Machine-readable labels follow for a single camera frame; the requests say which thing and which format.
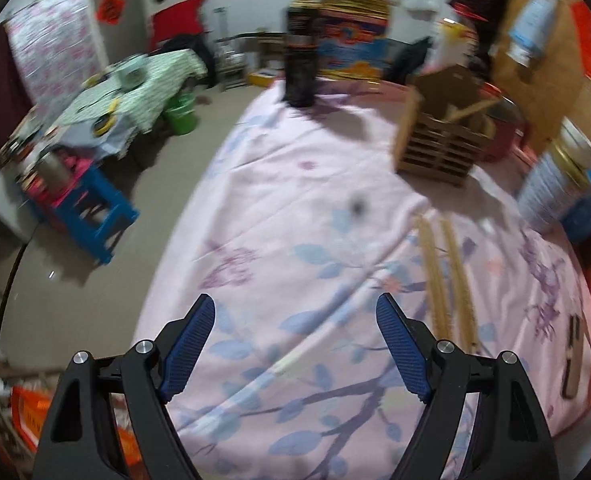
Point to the dark jacket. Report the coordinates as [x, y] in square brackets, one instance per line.
[410, 62]

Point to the blue stool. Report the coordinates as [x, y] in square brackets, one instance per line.
[95, 215]

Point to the pink floral curtain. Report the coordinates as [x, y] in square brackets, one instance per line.
[55, 45]

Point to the green bucket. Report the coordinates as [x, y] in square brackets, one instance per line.
[180, 112]

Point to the wooden utensil holder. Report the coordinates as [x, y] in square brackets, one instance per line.
[440, 145]

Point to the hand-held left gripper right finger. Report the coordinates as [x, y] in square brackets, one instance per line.
[403, 345]

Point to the tin can with gold lid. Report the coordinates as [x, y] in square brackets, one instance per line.
[545, 195]

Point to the red capped beverage bottle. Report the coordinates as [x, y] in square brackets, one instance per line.
[453, 45]

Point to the red cloth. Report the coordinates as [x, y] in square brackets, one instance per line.
[178, 22]

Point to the yellow tool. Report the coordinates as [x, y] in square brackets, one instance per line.
[106, 120]

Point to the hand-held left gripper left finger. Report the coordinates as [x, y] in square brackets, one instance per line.
[193, 345]

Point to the red diamond wall decoration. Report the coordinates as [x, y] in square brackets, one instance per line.
[111, 6]

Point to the metal pot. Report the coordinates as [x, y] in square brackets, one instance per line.
[54, 175]

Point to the small table with green cloth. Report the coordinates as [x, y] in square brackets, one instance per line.
[145, 95]

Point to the cooking oil jug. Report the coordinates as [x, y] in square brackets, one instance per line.
[355, 40]

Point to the blue lidded can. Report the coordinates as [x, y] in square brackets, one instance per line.
[588, 210]

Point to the orange packet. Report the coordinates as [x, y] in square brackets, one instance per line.
[30, 415]

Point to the hanging dark patterned garment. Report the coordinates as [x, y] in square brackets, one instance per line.
[480, 5]

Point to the blue and white hanging bag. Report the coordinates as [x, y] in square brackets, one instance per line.
[533, 25]

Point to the pink floral tablecloth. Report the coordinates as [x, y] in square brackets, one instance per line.
[285, 210]

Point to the dark soy sauce bottle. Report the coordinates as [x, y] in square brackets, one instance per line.
[300, 60]

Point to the red electric pot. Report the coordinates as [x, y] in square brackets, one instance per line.
[505, 145]

